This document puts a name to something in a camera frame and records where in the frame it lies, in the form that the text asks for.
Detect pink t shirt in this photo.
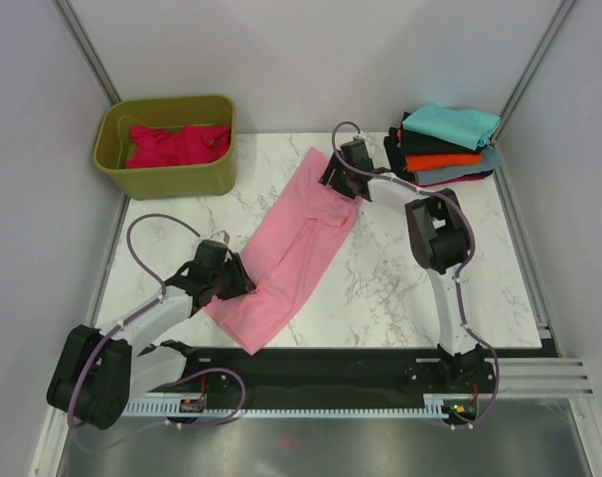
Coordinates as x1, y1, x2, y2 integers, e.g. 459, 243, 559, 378
205, 148, 360, 355

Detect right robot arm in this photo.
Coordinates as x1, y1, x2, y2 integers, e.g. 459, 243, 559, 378
320, 152, 487, 392

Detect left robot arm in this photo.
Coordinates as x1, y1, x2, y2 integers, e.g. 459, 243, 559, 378
46, 248, 255, 430

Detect black bottom folded t shirt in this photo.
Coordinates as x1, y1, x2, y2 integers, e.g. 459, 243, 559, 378
382, 126, 495, 184

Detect black folded t shirt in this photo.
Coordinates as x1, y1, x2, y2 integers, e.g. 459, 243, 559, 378
396, 128, 485, 156
382, 126, 495, 184

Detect orange folded t shirt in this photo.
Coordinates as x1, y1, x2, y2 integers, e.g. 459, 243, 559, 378
405, 154, 482, 172

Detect crimson folded t shirt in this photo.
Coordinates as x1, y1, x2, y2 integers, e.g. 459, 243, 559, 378
406, 173, 492, 189

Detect teal folded t shirt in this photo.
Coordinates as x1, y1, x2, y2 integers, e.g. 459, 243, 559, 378
402, 103, 501, 150

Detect olive green plastic bin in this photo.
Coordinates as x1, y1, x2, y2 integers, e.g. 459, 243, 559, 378
93, 94, 237, 200

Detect grey folded t shirt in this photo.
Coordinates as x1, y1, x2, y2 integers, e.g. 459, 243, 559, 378
414, 146, 502, 186

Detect red t shirt in bin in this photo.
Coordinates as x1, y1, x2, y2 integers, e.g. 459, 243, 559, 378
126, 125, 231, 169

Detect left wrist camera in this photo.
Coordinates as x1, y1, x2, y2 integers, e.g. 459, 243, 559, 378
194, 231, 230, 268

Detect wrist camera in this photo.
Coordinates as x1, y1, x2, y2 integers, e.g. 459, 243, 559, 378
340, 139, 374, 172
194, 231, 230, 268

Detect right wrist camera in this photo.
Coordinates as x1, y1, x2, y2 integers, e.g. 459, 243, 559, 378
340, 139, 374, 172

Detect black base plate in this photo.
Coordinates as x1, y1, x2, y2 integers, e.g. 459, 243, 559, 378
181, 346, 528, 411

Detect white slotted cable duct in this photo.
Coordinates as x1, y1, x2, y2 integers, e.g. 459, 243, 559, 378
123, 394, 480, 418

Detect right aluminium frame post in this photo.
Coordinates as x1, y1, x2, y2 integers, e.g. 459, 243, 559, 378
493, 0, 579, 141

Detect aluminium frame post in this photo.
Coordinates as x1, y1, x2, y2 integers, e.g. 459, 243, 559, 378
493, 0, 579, 141
52, 0, 121, 104

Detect left aluminium frame post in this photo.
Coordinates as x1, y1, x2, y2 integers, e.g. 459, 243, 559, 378
52, 0, 121, 104

